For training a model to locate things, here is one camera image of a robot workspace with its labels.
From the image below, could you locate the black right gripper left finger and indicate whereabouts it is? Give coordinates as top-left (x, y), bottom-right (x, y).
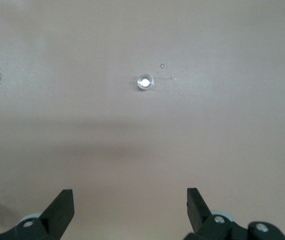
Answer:
top-left (0, 189), bottom-right (75, 240)

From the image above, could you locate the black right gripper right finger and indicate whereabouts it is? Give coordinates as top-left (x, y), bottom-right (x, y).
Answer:
top-left (183, 187), bottom-right (285, 240)

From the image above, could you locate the clear glass cup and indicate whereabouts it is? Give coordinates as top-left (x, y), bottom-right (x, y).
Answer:
top-left (135, 73), bottom-right (155, 91)

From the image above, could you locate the brown table cloth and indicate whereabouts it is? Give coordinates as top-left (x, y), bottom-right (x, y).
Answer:
top-left (0, 0), bottom-right (285, 240)

